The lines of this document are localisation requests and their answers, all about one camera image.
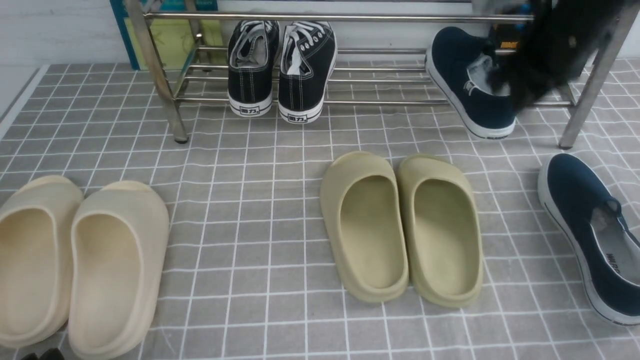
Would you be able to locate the navy slip-on shoe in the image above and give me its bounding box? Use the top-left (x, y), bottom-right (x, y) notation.
top-left (425, 26), bottom-right (516, 141)
top-left (537, 153), bottom-right (640, 327)

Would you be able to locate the olive green slipper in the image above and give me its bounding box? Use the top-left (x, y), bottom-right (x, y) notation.
top-left (319, 151), bottom-right (409, 303)
top-left (396, 153), bottom-right (483, 308)

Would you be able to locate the blue and yellow book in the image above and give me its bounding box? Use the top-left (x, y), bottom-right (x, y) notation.
top-left (110, 0), bottom-right (225, 71)

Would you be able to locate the left black canvas sneaker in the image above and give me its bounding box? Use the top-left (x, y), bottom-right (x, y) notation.
top-left (227, 20), bottom-right (281, 118)

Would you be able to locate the silver metal shoe rack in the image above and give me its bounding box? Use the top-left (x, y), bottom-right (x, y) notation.
top-left (124, 0), bottom-right (639, 150)

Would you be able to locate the grey checkered tablecloth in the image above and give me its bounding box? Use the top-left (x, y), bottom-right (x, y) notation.
top-left (1, 64), bottom-right (639, 360)

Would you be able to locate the cream foam slipper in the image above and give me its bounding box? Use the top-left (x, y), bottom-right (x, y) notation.
top-left (0, 175), bottom-right (84, 349)
top-left (67, 180), bottom-right (170, 360)

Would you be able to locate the right black canvas sneaker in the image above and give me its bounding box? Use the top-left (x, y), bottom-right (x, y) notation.
top-left (278, 20), bottom-right (338, 125)

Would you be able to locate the right cream foam slipper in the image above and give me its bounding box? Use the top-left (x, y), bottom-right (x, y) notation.
top-left (67, 180), bottom-right (170, 360)

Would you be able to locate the right olive green slipper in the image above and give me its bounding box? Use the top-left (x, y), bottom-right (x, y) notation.
top-left (396, 153), bottom-right (483, 308)

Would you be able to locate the black image processing book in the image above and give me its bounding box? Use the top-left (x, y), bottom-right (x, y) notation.
top-left (473, 0), bottom-right (610, 51)

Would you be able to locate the left olive green slipper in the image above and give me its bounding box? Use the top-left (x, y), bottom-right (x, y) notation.
top-left (319, 151), bottom-right (409, 303)

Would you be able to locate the left cream foam slipper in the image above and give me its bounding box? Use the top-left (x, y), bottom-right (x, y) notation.
top-left (0, 175), bottom-right (84, 349)

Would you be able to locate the black canvas sneaker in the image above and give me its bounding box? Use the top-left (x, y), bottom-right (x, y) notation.
top-left (278, 20), bottom-right (338, 125)
top-left (227, 20), bottom-right (281, 118)

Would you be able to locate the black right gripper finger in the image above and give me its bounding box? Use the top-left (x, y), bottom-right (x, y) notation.
top-left (505, 55), bottom-right (556, 113)
top-left (482, 39), bottom-right (521, 96)

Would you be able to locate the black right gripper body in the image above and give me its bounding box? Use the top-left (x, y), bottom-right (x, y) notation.
top-left (519, 0), bottom-right (626, 85)

